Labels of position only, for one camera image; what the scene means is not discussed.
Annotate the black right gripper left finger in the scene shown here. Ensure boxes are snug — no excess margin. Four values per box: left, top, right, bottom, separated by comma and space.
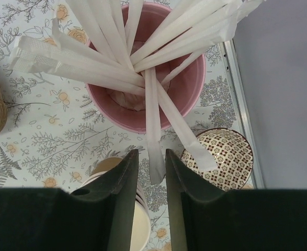
0, 150, 139, 250

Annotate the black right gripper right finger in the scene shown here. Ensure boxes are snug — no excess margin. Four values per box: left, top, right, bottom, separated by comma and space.
165, 150, 307, 250

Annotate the white paper straw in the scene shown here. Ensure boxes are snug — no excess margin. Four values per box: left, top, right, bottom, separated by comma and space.
143, 67, 166, 185

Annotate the stack of paper cups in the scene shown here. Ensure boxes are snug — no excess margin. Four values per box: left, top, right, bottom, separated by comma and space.
80, 157, 151, 251

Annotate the floral patterned tablecloth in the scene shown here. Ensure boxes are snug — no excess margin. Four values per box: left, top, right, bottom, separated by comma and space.
0, 0, 258, 251

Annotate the pink straw holder cup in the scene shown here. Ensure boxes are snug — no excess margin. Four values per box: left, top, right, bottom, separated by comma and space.
86, 2, 206, 134

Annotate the aluminium frame rail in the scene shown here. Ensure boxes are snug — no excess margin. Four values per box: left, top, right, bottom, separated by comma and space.
221, 40, 265, 189

